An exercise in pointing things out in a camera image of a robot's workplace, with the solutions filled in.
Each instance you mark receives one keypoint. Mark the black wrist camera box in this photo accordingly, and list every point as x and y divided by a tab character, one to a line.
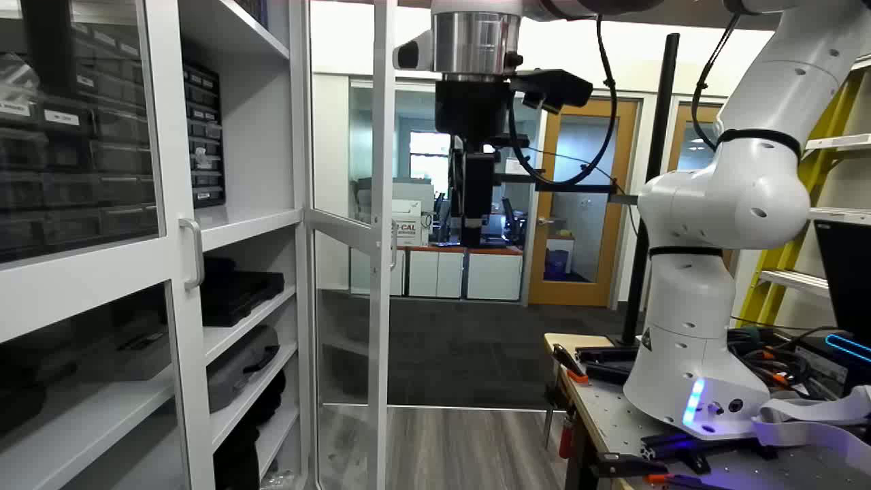
553	88

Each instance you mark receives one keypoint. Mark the robot workbench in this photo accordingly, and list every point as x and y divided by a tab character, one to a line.
603	416

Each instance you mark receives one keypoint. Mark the black parts drawer organizer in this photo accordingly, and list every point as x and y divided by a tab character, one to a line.
82	164
206	137

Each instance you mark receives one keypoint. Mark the white shelf cabinet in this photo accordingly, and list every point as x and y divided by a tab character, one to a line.
247	224

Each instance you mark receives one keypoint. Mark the white glass cabinet door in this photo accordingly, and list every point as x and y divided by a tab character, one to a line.
383	272
187	381

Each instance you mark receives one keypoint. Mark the blue bin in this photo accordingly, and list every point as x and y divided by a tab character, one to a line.
558	261

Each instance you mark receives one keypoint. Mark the yellow ladder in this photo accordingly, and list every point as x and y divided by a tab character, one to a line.
767	294

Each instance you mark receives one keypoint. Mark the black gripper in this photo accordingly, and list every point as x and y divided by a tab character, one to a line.
471	109

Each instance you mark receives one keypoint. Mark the black table clamp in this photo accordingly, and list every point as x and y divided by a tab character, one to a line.
667	446

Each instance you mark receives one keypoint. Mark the orange framed glass door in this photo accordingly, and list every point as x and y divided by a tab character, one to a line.
539	226

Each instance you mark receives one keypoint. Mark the white cabinet with red top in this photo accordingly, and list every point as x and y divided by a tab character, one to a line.
360	272
437	272
494	272

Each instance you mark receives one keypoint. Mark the white plastic bracket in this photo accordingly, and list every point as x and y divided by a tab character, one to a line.
818	409

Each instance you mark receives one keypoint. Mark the black bag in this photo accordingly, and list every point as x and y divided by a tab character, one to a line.
234	453

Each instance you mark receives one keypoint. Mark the black clamp with orange grip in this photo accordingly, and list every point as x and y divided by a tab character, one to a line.
603	369

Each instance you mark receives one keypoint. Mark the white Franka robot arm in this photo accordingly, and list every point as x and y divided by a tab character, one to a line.
708	343

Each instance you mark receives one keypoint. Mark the dark blue machine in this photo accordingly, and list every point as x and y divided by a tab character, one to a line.
513	226

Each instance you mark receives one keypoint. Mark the black camera stand pole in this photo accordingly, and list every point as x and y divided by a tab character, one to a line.
654	137

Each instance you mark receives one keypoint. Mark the black hard case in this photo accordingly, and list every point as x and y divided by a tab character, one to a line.
232	290

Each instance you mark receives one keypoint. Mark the dark grey soft bag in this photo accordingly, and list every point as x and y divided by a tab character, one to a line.
240	369

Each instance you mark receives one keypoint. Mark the black laptop with blue lights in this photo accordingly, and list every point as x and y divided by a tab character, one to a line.
847	272

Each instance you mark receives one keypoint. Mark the black tool cases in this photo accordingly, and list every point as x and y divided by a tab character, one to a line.
56	381

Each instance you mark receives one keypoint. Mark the brown framed glass door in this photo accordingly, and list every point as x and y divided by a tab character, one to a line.
677	137

